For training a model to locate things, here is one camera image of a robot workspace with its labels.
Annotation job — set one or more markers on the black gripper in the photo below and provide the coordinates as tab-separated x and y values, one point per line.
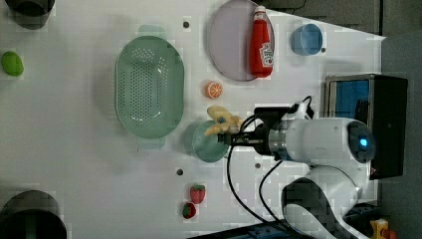
271	117

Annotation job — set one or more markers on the yellow plush banana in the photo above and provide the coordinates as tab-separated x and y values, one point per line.
224	121

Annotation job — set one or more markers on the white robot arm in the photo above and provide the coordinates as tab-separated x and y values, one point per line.
338	152

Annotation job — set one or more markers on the green mug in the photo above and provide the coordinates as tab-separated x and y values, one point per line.
207	148

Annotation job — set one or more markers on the plush orange slice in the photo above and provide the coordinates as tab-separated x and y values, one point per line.
213	90

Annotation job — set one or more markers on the red plush strawberry upper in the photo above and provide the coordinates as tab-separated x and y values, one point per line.
197	193

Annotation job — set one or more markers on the red plush strawberry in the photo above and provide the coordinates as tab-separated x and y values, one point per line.
188	210
197	193

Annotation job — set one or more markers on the red plush strawberry lower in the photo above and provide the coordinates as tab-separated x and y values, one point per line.
188	210

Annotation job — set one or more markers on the red plush ketchup bottle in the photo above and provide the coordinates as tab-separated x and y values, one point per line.
261	51

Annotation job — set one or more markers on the grey round plate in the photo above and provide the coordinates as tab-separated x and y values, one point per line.
229	38

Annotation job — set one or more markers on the green plastic colander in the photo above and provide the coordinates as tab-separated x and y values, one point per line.
149	87

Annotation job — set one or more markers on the blue cup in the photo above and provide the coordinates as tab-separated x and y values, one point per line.
307	40

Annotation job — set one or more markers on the silver toaster oven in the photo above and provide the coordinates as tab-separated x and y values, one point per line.
380	102

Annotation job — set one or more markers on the green plush fruit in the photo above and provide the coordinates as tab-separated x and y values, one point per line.
12	64

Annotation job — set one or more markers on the black camera post lower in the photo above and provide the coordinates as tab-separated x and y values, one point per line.
32	214

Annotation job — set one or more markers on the black camera post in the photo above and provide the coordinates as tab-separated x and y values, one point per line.
31	14
32	214

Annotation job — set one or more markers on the black camera post upper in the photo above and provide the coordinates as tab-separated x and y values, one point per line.
31	14

